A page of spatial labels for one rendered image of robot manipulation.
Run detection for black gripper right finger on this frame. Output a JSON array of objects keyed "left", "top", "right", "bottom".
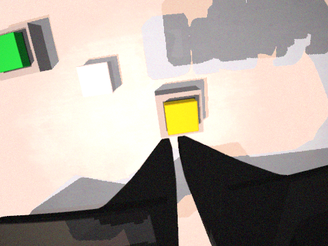
[{"left": 177, "top": 136, "right": 328, "bottom": 246}]

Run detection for green button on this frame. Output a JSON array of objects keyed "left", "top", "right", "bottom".
[{"left": 0, "top": 23, "right": 52, "bottom": 81}]

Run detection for yellow button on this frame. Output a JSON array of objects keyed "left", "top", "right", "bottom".
[{"left": 155, "top": 85, "right": 203, "bottom": 139}]

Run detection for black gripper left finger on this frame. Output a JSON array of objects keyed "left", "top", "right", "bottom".
[{"left": 0, "top": 139, "right": 180, "bottom": 246}]

